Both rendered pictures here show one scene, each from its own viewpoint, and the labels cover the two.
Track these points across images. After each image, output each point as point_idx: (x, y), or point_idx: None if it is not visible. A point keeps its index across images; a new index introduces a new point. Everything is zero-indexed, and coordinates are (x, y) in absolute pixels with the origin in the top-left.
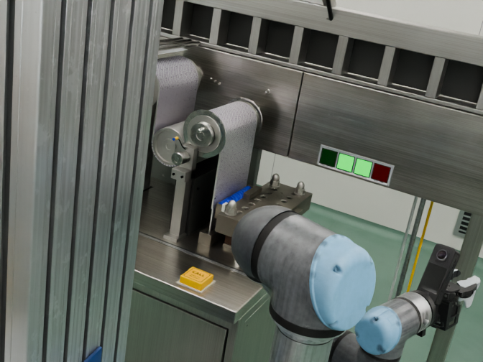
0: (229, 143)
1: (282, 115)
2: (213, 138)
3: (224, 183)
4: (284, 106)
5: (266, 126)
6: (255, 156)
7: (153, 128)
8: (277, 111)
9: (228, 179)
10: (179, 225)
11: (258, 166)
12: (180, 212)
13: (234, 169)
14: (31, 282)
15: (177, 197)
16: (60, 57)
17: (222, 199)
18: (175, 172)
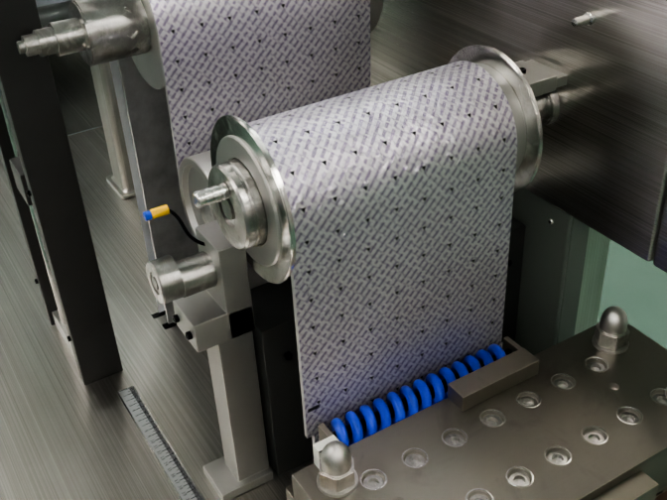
0: (344, 237)
1: (636, 112)
2: (259, 225)
3: (358, 358)
4: (643, 80)
5: (586, 143)
6: (561, 236)
7: (175, 153)
8: (620, 97)
9: (382, 341)
10: (233, 454)
11: (578, 263)
12: (227, 422)
13: (410, 307)
14: None
15: (214, 378)
16: None
17: (361, 401)
18: (180, 315)
